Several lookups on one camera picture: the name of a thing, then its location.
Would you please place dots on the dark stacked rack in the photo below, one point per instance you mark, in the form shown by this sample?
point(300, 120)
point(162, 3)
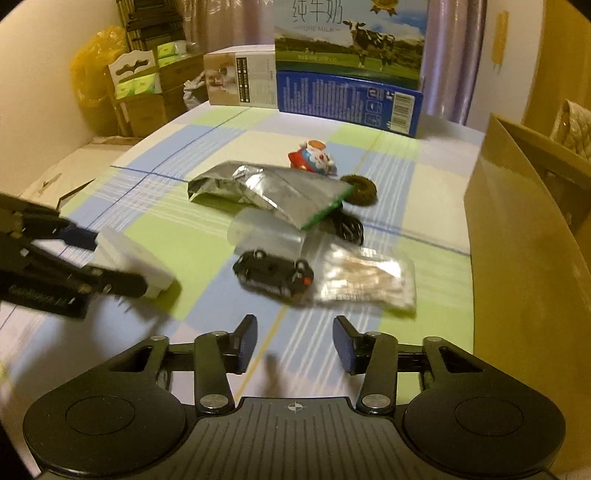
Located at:
point(152, 25)

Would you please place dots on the white rectangular box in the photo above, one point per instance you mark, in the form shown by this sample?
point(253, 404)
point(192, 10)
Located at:
point(134, 256)

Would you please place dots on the cow print milk carton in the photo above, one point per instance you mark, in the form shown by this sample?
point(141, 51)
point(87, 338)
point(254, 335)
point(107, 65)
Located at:
point(351, 41)

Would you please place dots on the beige product box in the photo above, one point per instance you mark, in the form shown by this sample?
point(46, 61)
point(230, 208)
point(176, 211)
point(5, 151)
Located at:
point(240, 78)

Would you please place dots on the carton of green tissue packs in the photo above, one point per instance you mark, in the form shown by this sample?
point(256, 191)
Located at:
point(136, 76)

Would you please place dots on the brown cardboard box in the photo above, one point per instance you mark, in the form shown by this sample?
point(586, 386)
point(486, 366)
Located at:
point(517, 258)

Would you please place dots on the blue printed box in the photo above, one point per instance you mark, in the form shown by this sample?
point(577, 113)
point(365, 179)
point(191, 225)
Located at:
point(337, 99)

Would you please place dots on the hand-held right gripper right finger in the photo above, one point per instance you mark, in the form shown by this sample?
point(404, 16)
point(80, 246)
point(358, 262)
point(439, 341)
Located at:
point(345, 344)

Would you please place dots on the silver foil bag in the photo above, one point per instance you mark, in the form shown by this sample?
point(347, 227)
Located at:
point(277, 189)

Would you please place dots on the yellow plastic bag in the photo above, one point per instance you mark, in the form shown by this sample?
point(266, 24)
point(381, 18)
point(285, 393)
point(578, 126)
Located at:
point(94, 78)

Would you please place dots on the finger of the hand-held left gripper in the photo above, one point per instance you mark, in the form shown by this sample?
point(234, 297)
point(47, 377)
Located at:
point(78, 239)
point(124, 284)

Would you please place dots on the stacked brown cardboard boxes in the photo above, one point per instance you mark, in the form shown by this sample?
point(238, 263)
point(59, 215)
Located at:
point(143, 115)

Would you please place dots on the black toy car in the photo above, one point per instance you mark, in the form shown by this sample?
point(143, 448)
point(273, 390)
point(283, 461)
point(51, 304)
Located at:
point(272, 274)

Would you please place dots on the chair with quilted cover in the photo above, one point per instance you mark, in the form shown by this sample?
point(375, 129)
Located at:
point(572, 124)

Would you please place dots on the checkered tablecloth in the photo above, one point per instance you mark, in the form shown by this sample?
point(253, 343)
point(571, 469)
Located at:
point(184, 152)

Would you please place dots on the grey crumpled plastic bag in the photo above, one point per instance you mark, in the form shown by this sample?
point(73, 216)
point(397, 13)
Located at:
point(196, 92)

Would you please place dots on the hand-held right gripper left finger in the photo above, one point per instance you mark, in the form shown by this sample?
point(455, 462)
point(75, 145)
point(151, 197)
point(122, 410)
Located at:
point(246, 344)

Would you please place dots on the red and blue toy figure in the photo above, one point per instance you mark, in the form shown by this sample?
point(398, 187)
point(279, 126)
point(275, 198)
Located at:
point(311, 157)

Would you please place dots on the flat cardboard sheet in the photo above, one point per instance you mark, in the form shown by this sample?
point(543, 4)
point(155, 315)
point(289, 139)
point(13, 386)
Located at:
point(78, 166)

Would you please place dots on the clear bag of cotton swabs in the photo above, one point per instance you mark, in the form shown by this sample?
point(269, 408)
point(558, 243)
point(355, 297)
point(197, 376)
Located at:
point(364, 281)

